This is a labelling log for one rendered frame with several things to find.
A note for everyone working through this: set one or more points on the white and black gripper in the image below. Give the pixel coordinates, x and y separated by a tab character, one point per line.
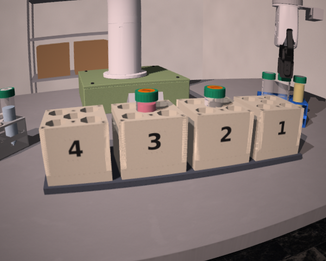
286	26

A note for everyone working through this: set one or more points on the blue tube rack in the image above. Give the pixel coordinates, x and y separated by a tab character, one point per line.
304	103

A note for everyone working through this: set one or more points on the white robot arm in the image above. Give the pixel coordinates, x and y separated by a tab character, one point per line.
124	36

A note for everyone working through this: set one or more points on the pink tube with green cap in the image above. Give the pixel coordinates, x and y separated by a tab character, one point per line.
146	99

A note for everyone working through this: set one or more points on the white tube rack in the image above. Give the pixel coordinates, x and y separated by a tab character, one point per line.
6	148

